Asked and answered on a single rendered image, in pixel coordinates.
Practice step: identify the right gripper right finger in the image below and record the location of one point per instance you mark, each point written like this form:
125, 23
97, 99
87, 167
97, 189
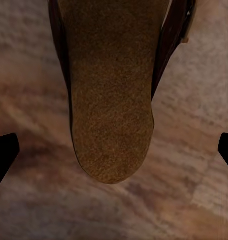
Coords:
223, 146

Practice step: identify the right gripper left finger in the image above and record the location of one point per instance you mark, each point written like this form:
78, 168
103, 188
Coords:
9, 148

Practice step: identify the sandal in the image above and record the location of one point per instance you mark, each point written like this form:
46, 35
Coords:
112, 54

